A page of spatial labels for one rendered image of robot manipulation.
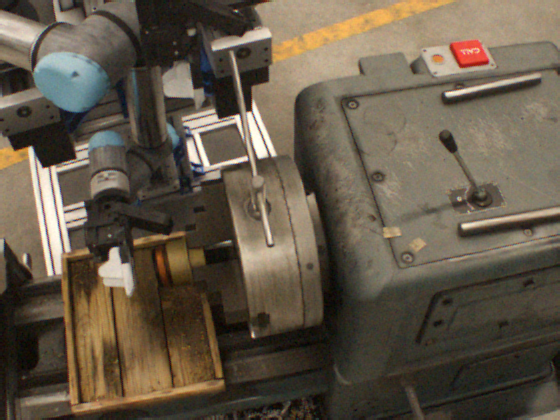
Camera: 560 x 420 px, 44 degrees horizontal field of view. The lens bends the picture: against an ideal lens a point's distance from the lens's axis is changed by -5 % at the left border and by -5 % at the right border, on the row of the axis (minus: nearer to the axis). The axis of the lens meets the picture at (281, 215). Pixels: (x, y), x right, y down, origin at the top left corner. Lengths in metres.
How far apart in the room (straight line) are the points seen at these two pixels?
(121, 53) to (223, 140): 1.41
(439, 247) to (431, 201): 0.09
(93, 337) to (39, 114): 0.50
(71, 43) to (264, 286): 0.50
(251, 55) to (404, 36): 1.74
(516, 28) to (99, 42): 2.55
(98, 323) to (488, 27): 2.45
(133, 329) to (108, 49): 0.58
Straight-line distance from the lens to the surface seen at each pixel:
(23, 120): 1.61
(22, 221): 2.79
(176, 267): 1.25
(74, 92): 1.18
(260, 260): 1.14
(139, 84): 1.36
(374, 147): 1.21
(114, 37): 1.20
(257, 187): 1.08
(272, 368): 1.42
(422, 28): 3.34
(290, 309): 1.19
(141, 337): 1.46
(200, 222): 1.25
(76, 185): 2.55
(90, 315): 1.50
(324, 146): 1.22
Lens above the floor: 2.20
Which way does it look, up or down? 57 degrees down
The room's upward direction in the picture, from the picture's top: 1 degrees counter-clockwise
